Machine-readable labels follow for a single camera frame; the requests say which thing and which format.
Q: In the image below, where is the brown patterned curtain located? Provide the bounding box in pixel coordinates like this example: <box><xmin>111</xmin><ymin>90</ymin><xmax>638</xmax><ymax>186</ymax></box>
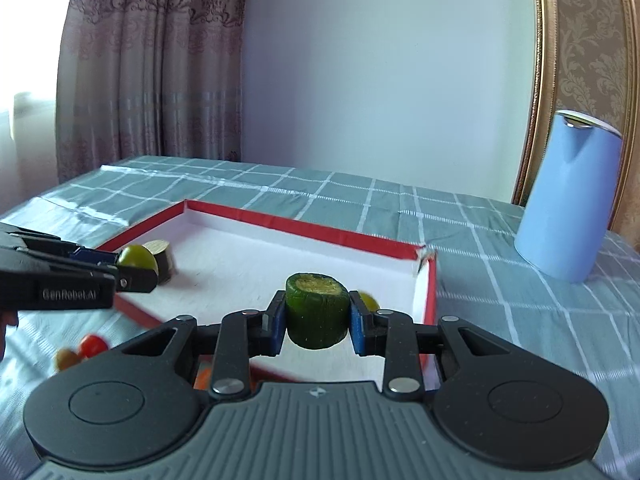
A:
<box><xmin>55</xmin><ymin>0</ymin><xmax>249</xmax><ymax>185</ymax></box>

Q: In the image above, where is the brown longan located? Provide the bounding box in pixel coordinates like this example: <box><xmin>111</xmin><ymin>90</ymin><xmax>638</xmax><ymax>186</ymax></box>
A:
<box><xmin>55</xmin><ymin>349</ymin><xmax>82</xmax><ymax>373</ymax></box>

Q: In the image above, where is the red-edged white tray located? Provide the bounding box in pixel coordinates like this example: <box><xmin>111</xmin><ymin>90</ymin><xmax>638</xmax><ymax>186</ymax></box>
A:
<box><xmin>95</xmin><ymin>199</ymin><xmax>438</xmax><ymax>391</ymax></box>

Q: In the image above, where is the round beige biscuit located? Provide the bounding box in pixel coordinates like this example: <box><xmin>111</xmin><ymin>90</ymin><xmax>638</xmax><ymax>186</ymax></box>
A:
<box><xmin>142</xmin><ymin>240</ymin><xmax>174</xmax><ymax>286</ymax></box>

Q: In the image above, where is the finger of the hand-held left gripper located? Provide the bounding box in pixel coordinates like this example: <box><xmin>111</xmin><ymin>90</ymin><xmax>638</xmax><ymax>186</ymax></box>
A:
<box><xmin>10</xmin><ymin>227</ymin><xmax>121</xmax><ymax>267</ymax></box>
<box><xmin>20</xmin><ymin>247</ymin><xmax>160</xmax><ymax>295</ymax></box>

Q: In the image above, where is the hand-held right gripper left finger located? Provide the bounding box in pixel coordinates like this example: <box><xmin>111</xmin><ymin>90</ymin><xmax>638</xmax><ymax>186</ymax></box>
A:
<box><xmin>117</xmin><ymin>290</ymin><xmax>288</xmax><ymax>402</ymax></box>

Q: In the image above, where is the green cucumber chunk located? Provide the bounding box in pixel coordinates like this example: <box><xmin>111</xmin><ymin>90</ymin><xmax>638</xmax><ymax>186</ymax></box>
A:
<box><xmin>285</xmin><ymin>272</ymin><xmax>349</xmax><ymax>350</ymax></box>

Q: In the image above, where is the gold wall frame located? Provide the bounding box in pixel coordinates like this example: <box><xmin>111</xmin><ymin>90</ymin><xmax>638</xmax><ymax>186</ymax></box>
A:
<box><xmin>511</xmin><ymin>0</ymin><xmax>640</xmax><ymax>251</ymax></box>

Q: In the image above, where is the light blue kettle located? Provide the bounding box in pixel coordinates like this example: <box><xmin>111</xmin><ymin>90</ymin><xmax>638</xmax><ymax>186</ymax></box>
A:
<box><xmin>514</xmin><ymin>109</ymin><xmax>625</xmax><ymax>283</ymax></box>

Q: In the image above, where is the green tomato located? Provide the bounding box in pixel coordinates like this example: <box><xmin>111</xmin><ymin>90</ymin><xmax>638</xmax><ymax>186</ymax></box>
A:
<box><xmin>117</xmin><ymin>245</ymin><xmax>160</xmax><ymax>281</ymax></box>

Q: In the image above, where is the green checked tablecloth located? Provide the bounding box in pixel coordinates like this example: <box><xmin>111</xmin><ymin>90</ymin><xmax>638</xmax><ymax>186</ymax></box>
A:
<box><xmin>0</xmin><ymin>155</ymin><xmax>640</xmax><ymax>480</ymax></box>

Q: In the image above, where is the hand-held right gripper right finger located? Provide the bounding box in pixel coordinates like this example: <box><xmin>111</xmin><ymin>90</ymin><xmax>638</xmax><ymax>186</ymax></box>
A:
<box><xmin>348</xmin><ymin>291</ymin><xmax>506</xmax><ymax>403</ymax></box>

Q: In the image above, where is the red cherry tomato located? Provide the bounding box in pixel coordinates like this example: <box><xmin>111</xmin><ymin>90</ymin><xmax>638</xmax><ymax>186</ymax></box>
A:
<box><xmin>80</xmin><ymin>334</ymin><xmax>109</xmax><ymax>359</ymax></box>

